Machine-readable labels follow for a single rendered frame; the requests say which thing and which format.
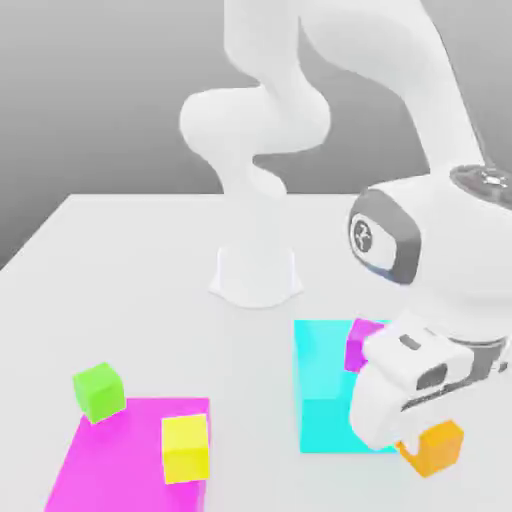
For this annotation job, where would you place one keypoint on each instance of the small magenta cube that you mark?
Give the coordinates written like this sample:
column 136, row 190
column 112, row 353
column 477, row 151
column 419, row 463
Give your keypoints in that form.
column 355, row 348

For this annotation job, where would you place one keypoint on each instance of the large magenta box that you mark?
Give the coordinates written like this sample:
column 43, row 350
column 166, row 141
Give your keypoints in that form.
column 120, row 456

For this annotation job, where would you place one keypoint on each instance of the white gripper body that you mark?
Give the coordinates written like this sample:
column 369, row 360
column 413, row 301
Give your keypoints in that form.
column 378, row 416

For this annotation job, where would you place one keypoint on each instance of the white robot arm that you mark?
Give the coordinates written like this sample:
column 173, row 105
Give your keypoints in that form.
column 256, row 120

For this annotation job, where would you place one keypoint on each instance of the small orange cube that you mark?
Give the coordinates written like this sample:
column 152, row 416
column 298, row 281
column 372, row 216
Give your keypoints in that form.
column 440, row 448

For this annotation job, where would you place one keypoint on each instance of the small yellow cube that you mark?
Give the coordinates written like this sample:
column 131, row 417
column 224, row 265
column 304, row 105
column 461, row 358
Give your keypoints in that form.
column 186, row 450

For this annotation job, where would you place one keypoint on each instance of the small green cube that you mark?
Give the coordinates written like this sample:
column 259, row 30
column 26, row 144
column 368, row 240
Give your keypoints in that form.
column 99, row 394

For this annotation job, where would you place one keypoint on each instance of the large cyan box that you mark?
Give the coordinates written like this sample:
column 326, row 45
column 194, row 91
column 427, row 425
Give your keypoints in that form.
column 320, row 360

